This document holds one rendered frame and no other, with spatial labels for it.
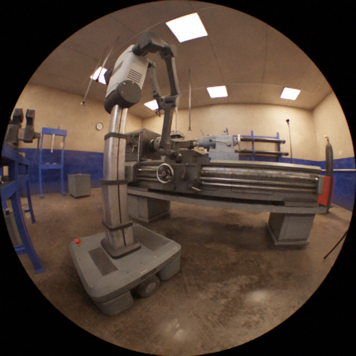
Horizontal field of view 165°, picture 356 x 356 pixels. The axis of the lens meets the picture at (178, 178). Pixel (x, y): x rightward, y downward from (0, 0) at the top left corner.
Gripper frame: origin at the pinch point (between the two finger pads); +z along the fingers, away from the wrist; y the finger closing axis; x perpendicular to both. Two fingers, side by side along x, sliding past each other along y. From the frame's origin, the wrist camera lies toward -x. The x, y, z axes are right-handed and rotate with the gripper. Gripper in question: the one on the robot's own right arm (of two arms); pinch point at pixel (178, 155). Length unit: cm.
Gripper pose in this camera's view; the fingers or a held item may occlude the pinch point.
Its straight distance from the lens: 111.0
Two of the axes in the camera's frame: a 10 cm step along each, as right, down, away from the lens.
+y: -0.5, 10.0, 0.8
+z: 4.5, -0.5, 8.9
